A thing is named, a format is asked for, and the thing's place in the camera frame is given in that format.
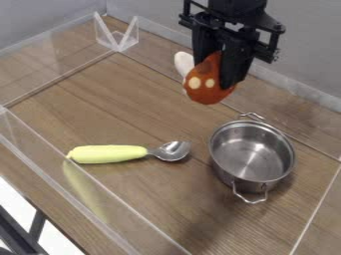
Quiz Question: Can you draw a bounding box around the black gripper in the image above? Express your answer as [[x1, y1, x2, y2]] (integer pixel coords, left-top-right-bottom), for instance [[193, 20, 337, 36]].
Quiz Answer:
[[178, 0, 286, 90]]

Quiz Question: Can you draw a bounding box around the clear acrylic barrier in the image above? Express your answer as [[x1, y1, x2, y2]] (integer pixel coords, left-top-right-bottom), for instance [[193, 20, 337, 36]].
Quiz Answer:
[[0, 16, 341, 255]]

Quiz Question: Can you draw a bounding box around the silver pot with handles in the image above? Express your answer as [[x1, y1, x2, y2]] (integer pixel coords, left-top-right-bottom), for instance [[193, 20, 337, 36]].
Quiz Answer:
[[207, 113, 296, 204]]

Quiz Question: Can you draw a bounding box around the yellow-handled metal scoop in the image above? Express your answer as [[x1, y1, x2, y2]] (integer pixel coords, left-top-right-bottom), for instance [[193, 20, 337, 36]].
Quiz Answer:
[[67, 141, 190, 164]]

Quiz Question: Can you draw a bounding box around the red toy mushroom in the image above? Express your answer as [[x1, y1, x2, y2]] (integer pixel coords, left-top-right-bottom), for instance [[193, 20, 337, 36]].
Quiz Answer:
[[173, 51, 235, 105]]

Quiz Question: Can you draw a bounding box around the black table leg frame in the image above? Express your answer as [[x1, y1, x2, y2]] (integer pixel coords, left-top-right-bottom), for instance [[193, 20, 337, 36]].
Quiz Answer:
[[0, 205, 49, 255]]

